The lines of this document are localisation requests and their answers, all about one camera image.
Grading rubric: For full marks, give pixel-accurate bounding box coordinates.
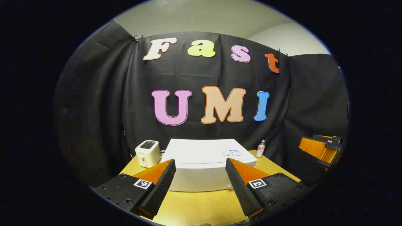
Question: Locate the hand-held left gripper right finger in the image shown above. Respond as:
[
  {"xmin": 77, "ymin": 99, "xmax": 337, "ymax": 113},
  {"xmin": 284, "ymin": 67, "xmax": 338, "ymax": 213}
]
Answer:
[{"xmin": 225, "ymin": 158, "xmax": 310, "ymax": 218}]

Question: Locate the white toaster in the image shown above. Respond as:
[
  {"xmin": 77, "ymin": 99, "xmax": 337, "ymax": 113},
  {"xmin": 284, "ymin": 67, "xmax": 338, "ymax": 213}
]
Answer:
[{"xmin": 135, "ymin": 140, "xmax": 160, "ymax": 168}]

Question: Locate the black backdrop cloth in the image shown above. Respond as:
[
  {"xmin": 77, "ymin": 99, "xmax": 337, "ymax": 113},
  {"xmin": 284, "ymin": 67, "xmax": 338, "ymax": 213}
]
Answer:
[{"xmin": 55, "ymin": 19, "xmax": 350, "ymax": 189}]

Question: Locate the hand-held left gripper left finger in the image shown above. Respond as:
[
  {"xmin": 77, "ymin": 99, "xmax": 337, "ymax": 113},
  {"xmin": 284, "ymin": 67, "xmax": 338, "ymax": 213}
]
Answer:
[{"xmin": 94, "ymin": 159, "xmax": 177, "ymax": 220}]

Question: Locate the small pink label bottle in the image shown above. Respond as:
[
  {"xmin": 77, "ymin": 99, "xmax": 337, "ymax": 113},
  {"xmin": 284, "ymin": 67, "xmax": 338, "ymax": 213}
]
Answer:
[{"xmin": 256, "ymin": 139, "xmax": 266, "ymax": 158}]

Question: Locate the white microwave oven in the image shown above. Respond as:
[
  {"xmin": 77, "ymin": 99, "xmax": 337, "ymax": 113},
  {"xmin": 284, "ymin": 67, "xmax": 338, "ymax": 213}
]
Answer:
[{"xmin": 160, "ymin": 138, "xmax": 258, "ymax": 192}]

